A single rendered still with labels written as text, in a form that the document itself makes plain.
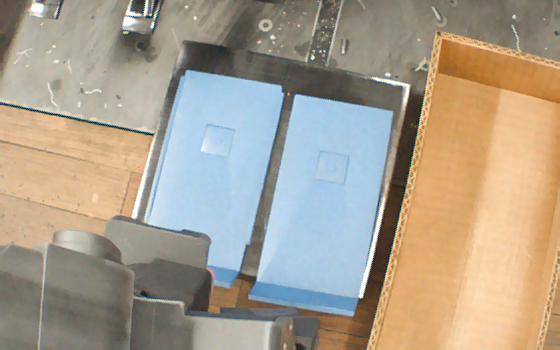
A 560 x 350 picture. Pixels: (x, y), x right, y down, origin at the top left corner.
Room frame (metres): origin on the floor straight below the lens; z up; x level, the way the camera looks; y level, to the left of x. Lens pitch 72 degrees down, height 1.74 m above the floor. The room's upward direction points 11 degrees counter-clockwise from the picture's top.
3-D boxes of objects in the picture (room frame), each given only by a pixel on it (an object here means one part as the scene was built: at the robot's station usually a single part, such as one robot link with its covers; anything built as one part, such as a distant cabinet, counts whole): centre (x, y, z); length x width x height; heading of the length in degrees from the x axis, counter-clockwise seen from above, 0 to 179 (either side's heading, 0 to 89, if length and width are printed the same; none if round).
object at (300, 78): (0.28, 0.00, 0.91); 0.17 x 0.16 x 0.02; 65
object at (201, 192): (0.27, 0.05, 0.93); 0.15 x 0.07 x 0.03; 157
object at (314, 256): (0.24, -0.03, 0.93); 0.15 x 0.07 x 0.03; 158
